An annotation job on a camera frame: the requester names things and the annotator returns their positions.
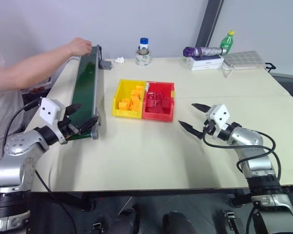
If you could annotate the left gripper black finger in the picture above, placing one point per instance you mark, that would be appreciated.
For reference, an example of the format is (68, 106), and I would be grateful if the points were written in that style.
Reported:
(73, 108)
(89, 123)

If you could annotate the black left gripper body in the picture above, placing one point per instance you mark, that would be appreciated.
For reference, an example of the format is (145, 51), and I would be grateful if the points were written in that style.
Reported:
(66, 128)

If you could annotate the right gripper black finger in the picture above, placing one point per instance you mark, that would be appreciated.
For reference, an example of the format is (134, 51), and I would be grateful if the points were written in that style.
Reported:
(189, 127)
(200, 107)

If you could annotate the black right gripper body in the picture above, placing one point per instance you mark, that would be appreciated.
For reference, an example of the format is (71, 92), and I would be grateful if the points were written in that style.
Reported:
(210, 128)

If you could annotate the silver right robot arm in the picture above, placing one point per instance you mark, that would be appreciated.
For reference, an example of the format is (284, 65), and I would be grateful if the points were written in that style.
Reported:
(251, 146)

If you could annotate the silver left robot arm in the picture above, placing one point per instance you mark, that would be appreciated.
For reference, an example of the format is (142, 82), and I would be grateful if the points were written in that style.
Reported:
(14, 156)

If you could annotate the person's bare forearm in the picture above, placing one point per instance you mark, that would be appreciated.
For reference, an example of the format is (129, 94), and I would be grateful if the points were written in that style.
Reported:
(27, 70)

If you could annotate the green conveyor belt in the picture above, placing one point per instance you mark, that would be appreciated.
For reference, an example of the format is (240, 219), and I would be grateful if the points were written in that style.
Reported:
(85, 90)

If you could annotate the person's bare hand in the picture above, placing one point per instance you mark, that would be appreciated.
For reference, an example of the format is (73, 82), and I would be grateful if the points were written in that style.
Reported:
(79, 46)

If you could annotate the red plastic bin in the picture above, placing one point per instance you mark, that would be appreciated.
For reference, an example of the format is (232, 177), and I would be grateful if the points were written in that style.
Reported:
(169, 112)

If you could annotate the yellow plastic bin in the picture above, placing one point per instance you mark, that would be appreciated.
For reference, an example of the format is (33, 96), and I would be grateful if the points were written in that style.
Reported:
(117, 107)

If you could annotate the red block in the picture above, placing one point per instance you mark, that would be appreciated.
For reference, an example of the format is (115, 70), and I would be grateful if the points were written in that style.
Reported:
(151, 95)
(151, 103)
(159, 95)
(166, 102)

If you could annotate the yellow block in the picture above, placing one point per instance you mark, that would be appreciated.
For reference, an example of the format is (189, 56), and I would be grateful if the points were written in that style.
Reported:
(139, 87)
(123, 105)
(136, 93)
(134, 106)

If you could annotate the red and white package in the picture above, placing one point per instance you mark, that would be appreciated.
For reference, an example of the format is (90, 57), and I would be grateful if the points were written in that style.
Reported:
(37, 88)

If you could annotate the white flat box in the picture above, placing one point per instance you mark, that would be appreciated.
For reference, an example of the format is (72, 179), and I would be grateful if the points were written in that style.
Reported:
(206, 66)
(205, 58)

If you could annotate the folded purple silver umbrella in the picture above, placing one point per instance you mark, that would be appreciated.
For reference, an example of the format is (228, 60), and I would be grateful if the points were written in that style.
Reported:
(202, 51)

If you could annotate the clear plastic tray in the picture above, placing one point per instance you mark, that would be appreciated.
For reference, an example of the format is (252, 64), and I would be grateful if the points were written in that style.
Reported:
(244, 59)

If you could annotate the person's white shirt torso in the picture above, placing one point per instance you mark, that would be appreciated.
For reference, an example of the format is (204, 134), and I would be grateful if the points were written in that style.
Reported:
(2, 109)

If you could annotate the crumpled white tissue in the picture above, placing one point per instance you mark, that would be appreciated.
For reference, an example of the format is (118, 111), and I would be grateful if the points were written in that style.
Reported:
(120, 60)

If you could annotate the green bottle yellow cap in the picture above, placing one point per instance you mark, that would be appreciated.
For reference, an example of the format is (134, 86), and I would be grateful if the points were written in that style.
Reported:
(227, 41)

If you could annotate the white tape roll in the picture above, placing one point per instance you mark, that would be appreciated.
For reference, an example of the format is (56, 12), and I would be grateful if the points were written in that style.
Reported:
(142, 59)

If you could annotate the white bottle blue cap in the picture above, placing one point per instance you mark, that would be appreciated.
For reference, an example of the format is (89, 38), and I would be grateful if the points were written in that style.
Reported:
(144, 44)

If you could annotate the dark rounded shape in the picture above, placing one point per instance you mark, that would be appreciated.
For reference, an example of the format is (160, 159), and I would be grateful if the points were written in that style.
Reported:
(178, 223)
(128, 220)

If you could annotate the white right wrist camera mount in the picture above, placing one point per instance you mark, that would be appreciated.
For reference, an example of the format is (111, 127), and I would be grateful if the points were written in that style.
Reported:
(219, 115)

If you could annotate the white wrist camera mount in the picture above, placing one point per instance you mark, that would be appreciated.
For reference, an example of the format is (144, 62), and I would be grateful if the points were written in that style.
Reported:
(219, 115)
(48, 109)

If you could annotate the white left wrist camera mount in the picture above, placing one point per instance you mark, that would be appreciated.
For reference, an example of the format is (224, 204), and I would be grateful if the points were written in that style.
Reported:
(48, 109)

